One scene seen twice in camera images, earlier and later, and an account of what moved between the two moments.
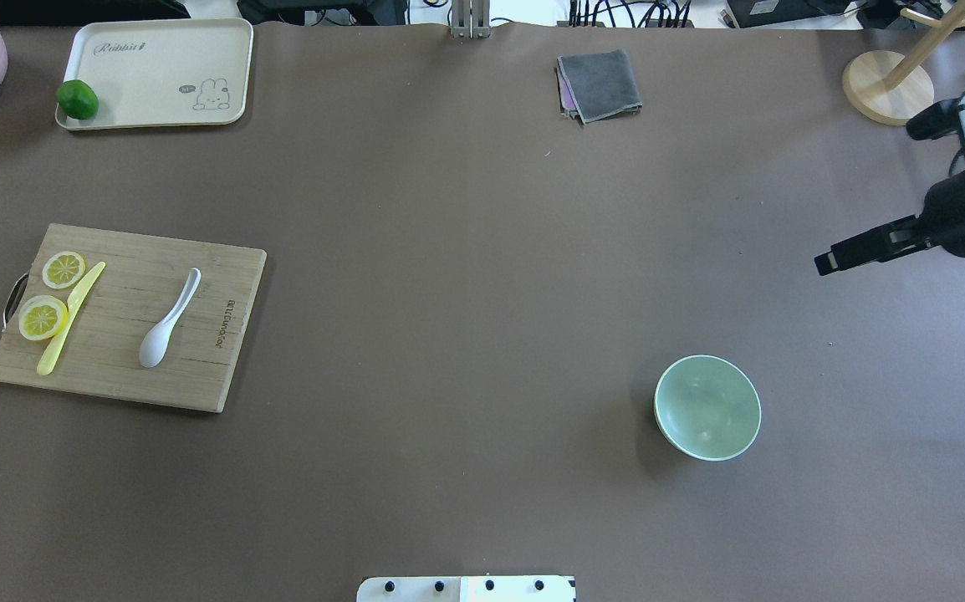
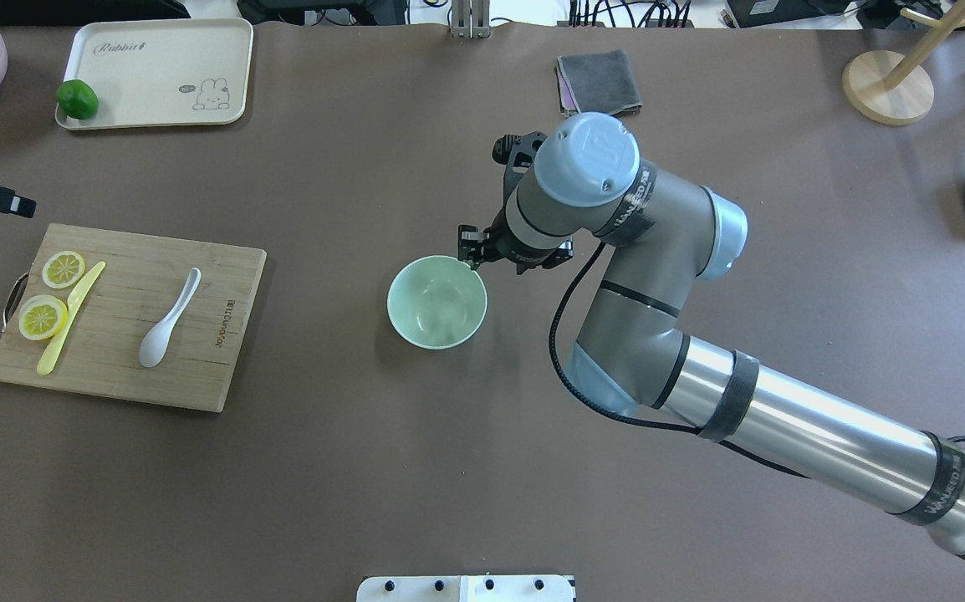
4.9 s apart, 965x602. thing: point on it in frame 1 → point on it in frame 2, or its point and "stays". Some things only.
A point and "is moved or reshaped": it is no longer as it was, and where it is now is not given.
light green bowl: x=708 y=406 is moved or reshaped
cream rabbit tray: x=162 y=73 stays
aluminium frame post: x=471 y=18 stays
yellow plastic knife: x=73 y=303 stays
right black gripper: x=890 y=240 → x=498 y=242
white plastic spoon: x=155 y=342 stays
